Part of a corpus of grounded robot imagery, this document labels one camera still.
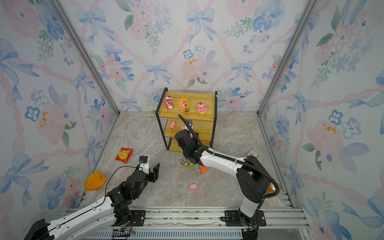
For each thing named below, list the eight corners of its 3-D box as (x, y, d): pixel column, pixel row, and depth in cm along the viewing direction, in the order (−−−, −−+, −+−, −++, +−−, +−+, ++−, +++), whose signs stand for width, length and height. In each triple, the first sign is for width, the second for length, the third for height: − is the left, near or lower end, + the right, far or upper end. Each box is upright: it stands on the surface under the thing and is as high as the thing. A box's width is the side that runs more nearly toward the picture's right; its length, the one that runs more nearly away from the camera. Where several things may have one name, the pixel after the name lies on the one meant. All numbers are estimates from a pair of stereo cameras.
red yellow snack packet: (116, 160, 96) (114, 157, 93) (124, 149, 102) (122, 146, 99) (126, 163, 95) (124, 160, 92) (133, 151, 100) (131, 148, 97)
